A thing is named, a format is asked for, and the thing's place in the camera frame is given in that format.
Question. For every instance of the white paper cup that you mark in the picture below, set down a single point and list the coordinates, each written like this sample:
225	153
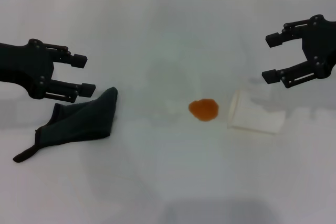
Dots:
252	119

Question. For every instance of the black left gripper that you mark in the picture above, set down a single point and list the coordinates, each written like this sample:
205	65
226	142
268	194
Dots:
23	64

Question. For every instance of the orange-brown liquid stain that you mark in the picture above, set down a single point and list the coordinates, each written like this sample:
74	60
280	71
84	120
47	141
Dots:
203	110

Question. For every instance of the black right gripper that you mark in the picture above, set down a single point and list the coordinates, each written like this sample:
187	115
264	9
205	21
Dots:
323	43

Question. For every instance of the dark blue rag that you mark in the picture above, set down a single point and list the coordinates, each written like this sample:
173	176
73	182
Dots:
84	119

